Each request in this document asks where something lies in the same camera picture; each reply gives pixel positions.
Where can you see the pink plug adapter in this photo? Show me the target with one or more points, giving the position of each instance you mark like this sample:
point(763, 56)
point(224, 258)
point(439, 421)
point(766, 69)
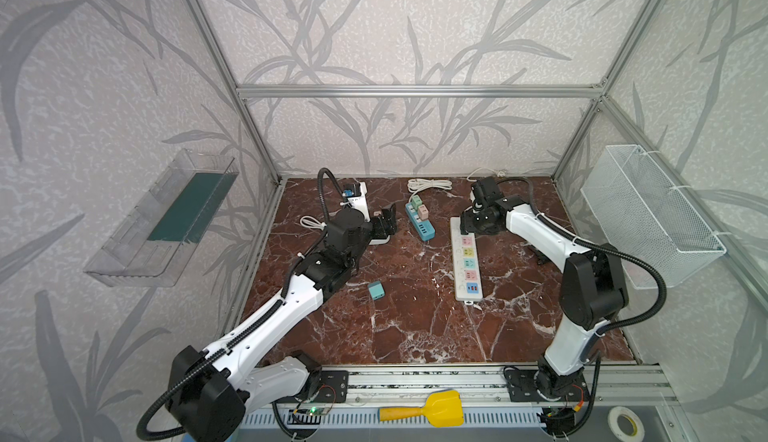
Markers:
point(423, 213)

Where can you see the yellow toy shovel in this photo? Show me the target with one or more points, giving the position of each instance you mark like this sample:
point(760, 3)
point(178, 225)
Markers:
point(442, 409)

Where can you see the blue power strip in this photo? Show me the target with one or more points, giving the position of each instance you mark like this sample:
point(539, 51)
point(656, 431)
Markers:
point(424, 229)

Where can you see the white tape roll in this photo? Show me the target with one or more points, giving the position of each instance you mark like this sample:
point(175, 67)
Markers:
point(625, 425)

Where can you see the white long power strip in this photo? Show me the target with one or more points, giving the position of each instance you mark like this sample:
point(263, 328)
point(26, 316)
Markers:
point(466, 266)

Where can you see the white square power strip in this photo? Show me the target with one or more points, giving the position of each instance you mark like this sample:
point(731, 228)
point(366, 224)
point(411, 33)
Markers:
point(313, 223)

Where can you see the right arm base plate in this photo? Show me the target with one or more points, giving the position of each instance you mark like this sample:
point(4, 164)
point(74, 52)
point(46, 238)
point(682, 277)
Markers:
point(529, 385)

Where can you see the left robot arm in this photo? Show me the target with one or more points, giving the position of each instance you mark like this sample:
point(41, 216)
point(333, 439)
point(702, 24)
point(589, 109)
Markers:
point(210, 391)

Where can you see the white wire basket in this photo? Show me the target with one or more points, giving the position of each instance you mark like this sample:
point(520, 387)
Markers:
point(643, 213)

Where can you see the clear plastic wall shelf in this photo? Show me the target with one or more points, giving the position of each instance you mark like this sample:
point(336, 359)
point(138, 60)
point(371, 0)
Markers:
point(152, 246)

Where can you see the aluminium frame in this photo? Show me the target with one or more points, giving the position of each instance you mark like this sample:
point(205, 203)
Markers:
point(542, 87)

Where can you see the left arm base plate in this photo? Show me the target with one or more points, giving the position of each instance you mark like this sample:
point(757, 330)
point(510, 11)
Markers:
point(323, 386)

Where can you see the green plug adapter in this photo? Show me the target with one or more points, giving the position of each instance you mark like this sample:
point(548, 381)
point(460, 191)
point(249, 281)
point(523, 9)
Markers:
point(416, 201)

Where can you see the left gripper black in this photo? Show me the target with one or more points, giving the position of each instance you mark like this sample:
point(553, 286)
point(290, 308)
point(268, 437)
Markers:
point(383, 223)

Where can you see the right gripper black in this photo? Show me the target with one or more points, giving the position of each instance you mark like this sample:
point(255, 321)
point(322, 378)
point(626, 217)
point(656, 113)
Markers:
point(474, 222)

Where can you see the teal plug adapter lower centre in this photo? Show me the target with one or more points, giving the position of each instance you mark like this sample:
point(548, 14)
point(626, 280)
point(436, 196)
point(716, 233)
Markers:
point(376, 290)

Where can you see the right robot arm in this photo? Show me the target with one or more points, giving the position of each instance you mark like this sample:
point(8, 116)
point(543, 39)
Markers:
point(593, 287)

